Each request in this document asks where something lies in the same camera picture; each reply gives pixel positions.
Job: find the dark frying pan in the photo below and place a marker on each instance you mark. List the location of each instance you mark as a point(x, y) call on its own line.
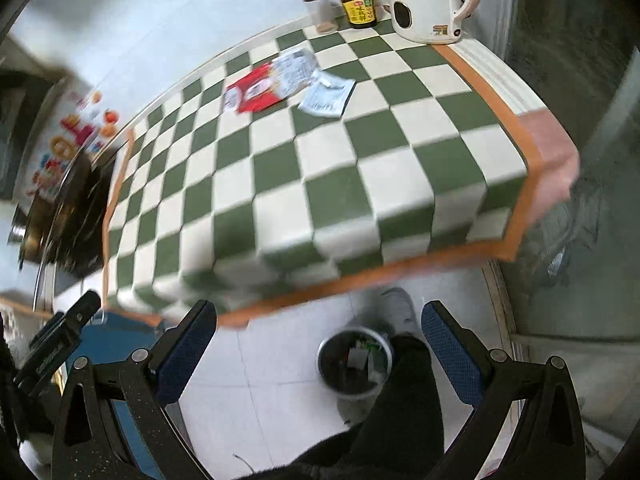
point(70, 200)

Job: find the clear spice jar brown lid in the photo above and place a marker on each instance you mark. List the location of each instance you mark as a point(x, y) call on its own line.
point(320, 10)

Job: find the colourful wall sticker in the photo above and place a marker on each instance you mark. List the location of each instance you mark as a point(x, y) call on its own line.
point(65, 140)

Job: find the red snack packet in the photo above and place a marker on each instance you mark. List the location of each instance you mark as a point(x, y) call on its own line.
point(250, 92)

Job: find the steel cooking pot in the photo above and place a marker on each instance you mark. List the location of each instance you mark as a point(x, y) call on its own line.
point(27, 232)

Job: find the clear printed plastic bag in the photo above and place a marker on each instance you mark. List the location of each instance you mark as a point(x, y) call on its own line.
point(295, 72)

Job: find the person's black pants leg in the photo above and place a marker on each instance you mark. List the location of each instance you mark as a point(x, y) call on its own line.
point(400, 410)

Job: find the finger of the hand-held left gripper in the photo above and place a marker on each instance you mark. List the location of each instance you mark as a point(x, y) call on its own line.
point(82, 306)

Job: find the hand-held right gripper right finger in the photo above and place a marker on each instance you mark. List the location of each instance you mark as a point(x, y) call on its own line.
point(450, 355)

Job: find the green white checkered tablecloth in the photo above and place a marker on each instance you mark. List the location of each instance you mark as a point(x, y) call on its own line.
point(300, 185)

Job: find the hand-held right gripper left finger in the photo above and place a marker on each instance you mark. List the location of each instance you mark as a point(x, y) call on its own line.
point(185, 347)

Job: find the glass sliding door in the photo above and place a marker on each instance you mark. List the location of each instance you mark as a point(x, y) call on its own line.
point(590, 160)

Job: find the light blue sachet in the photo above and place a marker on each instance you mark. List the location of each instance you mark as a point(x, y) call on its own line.
point(325, 100)

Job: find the black glass stove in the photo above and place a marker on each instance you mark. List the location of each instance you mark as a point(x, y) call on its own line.
point(95, 240)

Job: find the white pink electric kettle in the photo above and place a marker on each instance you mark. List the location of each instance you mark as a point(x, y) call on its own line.
point(425, 0)

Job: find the round grey trash bin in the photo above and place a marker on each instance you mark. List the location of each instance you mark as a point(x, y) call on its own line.
point(340, 375)

